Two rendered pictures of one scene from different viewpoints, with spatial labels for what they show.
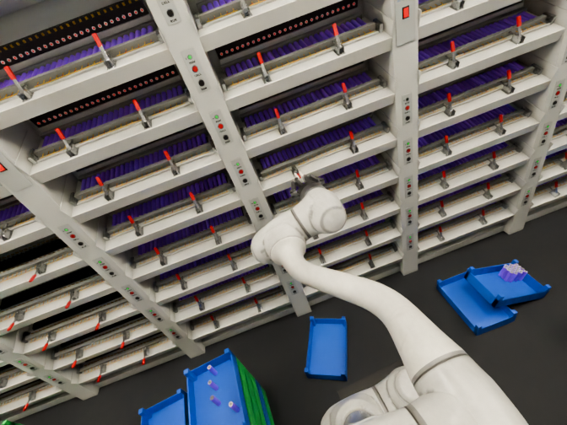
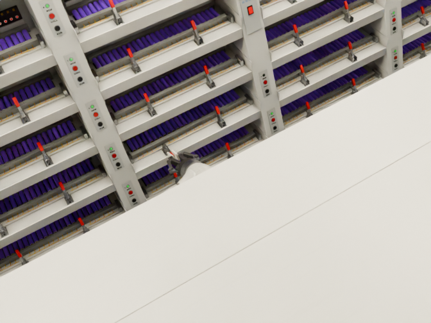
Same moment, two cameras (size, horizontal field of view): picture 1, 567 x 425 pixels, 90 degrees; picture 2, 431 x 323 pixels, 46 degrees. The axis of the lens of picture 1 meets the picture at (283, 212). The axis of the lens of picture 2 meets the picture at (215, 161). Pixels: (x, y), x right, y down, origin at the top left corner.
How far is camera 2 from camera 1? 0.94 m
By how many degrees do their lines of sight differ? 14
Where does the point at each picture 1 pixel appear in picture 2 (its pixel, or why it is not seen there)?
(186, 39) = (68, 45)
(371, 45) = (226, 35)
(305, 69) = (171, 59)
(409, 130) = (270, 101)
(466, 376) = not seen: hidden behind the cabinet
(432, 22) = (273, 14)
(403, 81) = (258, 60)
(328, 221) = not seen: hidden behind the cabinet
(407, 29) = (254, 21)
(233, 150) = (106, 135)
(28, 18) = not seen: outside the picture
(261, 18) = (131, 25)
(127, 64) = (16, 70)
